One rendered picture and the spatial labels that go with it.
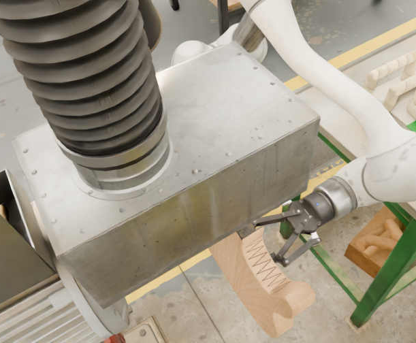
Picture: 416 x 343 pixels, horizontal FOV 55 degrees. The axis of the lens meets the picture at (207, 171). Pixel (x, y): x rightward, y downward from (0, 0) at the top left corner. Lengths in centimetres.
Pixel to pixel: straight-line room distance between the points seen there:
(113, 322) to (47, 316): 9
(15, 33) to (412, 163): 68
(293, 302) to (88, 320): 29
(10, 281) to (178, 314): 147
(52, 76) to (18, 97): 290
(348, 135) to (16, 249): 99
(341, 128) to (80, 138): 101
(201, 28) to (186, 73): 287
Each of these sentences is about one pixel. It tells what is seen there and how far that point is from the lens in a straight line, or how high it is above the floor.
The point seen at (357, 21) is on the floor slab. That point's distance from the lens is 346.
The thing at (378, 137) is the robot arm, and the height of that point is 124.
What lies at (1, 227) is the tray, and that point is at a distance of 46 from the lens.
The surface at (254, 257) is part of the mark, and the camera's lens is 73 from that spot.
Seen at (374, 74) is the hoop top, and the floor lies 105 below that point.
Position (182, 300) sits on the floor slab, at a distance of 197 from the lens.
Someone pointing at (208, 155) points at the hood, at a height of 153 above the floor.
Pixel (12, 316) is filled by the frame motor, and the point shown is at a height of 134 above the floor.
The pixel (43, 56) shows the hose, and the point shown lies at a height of 169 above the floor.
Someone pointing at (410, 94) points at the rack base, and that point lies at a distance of 142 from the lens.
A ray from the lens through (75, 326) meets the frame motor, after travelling 62.
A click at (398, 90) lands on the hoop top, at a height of 105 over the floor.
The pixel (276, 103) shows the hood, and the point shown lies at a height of 153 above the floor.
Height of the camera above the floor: 185
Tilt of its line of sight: 53 degrees down
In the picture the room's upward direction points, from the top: 8 degrees counter-clockwise
